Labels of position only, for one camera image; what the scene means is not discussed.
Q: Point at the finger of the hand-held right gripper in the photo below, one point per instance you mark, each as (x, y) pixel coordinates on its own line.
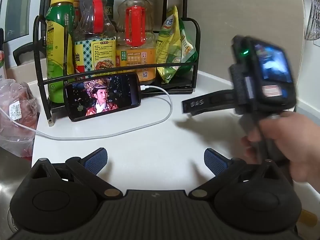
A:
(207, 102)

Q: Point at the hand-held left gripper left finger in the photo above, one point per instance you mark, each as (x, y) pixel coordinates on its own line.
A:
(96, 161)

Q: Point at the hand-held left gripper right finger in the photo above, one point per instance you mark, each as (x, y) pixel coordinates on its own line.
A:
(215, 162)

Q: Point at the person's right hand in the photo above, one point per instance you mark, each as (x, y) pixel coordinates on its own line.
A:
(295, 140)

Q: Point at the black metal kitchen rack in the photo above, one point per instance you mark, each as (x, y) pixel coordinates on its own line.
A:
(180, 88)

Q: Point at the green food bag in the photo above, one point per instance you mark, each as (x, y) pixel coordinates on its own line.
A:
(188, 45)

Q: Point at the black smartphone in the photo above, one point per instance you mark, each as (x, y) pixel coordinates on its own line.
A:
(105, 97)

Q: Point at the yellow green snack bag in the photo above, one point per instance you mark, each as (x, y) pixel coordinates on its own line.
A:
(168, 45)

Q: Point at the stainless steel sink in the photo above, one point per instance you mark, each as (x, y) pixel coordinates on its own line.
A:
(15, 170)

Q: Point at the gold cap oil bottle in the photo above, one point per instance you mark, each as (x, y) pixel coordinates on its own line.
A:
(135, 60)

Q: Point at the plastic bag of meat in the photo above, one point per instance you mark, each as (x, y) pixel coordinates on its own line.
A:
(17, 120)

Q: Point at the red cap oil bottle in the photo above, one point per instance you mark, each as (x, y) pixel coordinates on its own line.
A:
(100, 52)

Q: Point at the yellow object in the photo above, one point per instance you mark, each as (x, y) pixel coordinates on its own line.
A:
(308, 218)

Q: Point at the green yellow plastic bottle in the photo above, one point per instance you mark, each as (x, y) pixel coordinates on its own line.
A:
(58, 42)

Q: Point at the dark glass bottle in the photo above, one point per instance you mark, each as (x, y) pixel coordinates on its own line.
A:
(109, 10)

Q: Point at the window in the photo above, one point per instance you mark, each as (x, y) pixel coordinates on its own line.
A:
(17, 10)

